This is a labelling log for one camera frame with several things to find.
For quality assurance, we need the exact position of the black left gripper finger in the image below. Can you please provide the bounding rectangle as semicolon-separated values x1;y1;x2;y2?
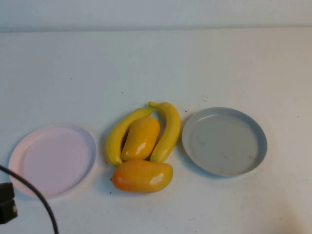
0;198;19;224

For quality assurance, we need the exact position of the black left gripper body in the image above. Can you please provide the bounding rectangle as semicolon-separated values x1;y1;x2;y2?
0;181;15;204

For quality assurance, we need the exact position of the yellow banana hooked stem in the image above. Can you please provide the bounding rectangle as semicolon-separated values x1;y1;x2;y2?
105;106;155;168

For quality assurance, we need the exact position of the mango with orange end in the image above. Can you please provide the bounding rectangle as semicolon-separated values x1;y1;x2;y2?
111;159;174;195

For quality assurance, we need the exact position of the yellow mango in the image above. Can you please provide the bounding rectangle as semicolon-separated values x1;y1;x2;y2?
120;116;161;162

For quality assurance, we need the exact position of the yellow banana green tip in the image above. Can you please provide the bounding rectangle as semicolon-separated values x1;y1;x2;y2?
148;101;182;164

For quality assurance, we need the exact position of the pink round plate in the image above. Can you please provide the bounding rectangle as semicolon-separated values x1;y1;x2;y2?
8;123;98;199

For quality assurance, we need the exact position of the grey-blue round plate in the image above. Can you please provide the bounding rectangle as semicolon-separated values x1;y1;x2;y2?
181;106;268;178

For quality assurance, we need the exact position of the black camera cable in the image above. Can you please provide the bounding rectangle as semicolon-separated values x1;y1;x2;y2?
0;165;59;234

